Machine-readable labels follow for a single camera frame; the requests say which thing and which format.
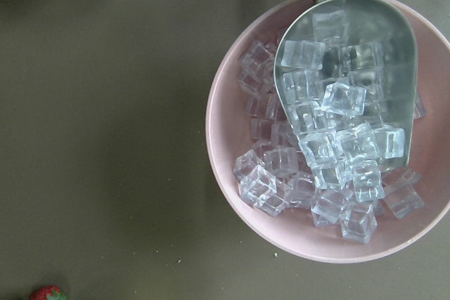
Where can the metal ice scoop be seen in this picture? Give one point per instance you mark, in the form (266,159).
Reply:
(370,21)

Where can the red strawberry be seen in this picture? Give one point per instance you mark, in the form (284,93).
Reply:
(49,292)

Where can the clear ice cube on top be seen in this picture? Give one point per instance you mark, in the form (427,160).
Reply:
(343,99)

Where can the clear ice cube front left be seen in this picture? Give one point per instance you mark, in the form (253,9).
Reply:
(262,190)

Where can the clear ice cube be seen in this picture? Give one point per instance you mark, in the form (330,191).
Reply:
(358,222)
(343,99)
(262,190)

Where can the pink bowl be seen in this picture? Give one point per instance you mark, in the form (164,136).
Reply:
(228,136)

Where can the clear ice cube bottom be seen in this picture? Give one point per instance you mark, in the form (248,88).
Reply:
(358,222)

